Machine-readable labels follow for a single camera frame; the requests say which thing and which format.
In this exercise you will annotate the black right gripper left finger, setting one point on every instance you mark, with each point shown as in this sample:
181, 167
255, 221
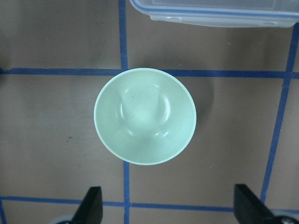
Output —
90, 210

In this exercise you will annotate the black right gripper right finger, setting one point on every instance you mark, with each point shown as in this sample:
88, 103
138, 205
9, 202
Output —
248, 209

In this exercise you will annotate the light green bowl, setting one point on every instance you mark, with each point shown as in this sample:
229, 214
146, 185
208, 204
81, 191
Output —
145, 116

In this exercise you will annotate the clear plastic food container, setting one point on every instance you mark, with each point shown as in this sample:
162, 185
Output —
223, 13

